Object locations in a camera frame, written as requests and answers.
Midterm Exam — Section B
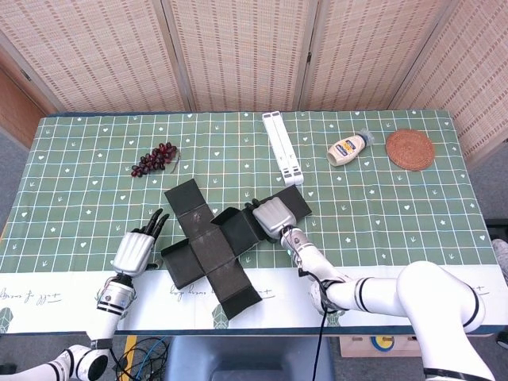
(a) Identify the bamboo folding screen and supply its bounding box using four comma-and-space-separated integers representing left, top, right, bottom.
0, 0, 508, 167

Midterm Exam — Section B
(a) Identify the round brown woven coaster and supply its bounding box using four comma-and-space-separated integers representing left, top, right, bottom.
385, 129, 436, 172

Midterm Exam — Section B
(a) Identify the cream mayonnaise squeeze bottle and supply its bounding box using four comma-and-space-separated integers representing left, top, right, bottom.
326, 129, 375, 168

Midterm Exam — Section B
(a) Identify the blue floor cable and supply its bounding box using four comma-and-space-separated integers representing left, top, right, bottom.
137, 336, 170, 381

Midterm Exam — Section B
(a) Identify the black cardboard box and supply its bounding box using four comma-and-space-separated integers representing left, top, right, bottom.
160, 179, 313, 320

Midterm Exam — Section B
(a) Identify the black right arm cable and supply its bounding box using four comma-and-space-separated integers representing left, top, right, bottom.
297, 265, 346, 381

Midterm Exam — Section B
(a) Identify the black floor cable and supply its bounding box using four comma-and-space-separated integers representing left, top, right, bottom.
114, 337, 167, 381

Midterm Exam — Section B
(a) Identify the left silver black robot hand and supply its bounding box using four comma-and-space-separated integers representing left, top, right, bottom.
110, 209, 171, 278

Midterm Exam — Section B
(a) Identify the dark red grape bunch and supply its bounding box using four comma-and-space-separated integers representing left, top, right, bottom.
130, 141, 180, 179

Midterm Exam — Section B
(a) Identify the white folding stand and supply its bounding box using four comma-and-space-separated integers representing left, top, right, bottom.
262, 111, 306, 188

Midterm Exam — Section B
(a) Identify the grey white shoe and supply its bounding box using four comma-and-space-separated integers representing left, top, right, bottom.
491, 237, 508, 279

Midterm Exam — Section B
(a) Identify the brown wooden door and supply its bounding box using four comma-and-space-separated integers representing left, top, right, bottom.
0, 67, 47, 148

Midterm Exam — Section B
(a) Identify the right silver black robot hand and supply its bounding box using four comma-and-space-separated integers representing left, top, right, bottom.
244, 199, 298, 244

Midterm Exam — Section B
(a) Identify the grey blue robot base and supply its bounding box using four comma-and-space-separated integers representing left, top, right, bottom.
164, 336, 337, 381

